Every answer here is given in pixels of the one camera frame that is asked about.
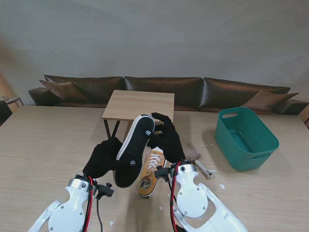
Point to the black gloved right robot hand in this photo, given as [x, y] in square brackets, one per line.
[172, 142]

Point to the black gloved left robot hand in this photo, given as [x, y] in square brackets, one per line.
[103, 157]

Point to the beige hand brush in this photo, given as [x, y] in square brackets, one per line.
[195, 154]

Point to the yellow canvas sneaker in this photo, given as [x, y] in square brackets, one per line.
[150, 174]
[135, 149]

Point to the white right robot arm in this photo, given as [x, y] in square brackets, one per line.
[193, 198]

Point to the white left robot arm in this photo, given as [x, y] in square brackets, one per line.
[67, 210]

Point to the brown leather sofa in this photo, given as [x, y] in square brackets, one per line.
[188, 91]

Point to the small wooden stand black legs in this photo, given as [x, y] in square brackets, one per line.
[130, 104]

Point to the teal plastic basin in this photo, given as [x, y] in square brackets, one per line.
[243, 142]

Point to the brown cushion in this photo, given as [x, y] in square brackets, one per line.
[268, 100]
[65, 90]

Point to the small background side table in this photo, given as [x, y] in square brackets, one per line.
[13, 99]

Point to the light wooden furniture piece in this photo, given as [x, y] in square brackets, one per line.
[304, 119]

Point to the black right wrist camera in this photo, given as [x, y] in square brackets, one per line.
[163, 173]

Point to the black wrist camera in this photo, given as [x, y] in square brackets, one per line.
[163, 173]
[106, 191]

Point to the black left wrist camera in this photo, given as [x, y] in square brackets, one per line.
[106, 191]

